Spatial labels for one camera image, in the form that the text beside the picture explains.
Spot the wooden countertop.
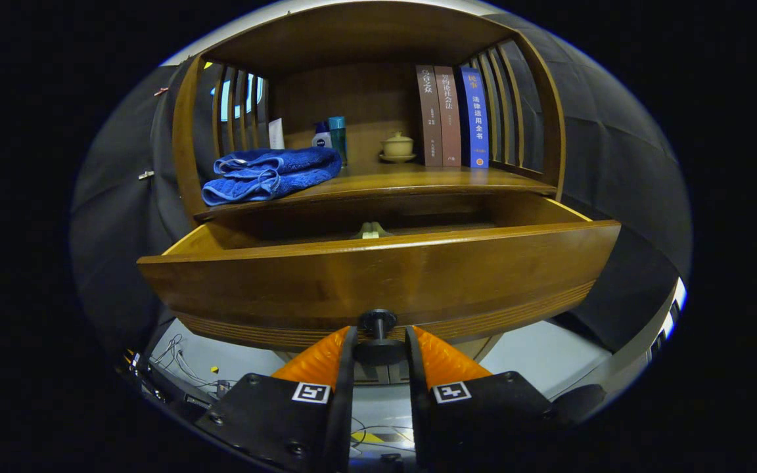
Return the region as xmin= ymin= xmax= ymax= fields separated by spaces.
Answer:
xmin=195 ymin=163 xmax=558 ymax=221

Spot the blue book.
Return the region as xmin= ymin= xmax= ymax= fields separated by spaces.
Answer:
xmin=457 ymin=64 xmax=490 ymax=169

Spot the black drawer knob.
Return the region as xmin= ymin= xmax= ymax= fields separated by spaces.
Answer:
xmin=352 ymin=309 xmax=408 ymax=367

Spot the green scrub brush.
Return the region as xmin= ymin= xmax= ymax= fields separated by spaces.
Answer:
xmin=351 ymin=221 xmax=394 ymax=240

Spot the wooden drawer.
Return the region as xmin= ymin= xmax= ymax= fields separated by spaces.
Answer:
xmin=137 ymin=192 xmax=622 ymax=350

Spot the teal bottle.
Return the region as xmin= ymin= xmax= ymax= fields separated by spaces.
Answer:
xmin=328 ymin=116 xmax=348 ymax=166

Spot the dark brown book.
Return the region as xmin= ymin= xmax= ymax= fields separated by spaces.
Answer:
xmin=415 ymin=64 xmax=444 ymax=168

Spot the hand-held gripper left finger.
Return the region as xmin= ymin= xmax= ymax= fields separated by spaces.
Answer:
xmin=196 ymin=325 xmax=358 ymax=472

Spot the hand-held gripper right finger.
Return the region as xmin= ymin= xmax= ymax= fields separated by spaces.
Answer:
xmin=405 ymin=325 xmax=606 ymax=470

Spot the wooden cabinet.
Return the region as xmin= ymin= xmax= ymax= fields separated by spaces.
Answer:
xmin=172 ymin=1 xmax=566 ymax=388

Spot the reddish brown book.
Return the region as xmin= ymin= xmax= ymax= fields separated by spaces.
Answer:
xmin=434 ymin=65 xmax=463 ymax=168

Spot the beige lidded teacup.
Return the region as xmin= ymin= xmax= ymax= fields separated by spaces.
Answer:
xmin=379 ymin=131 xmax=417 ymax=164

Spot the blue folded towel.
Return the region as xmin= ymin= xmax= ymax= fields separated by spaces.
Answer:
xmin=202 ymin=147 xmax=343 ymax=207

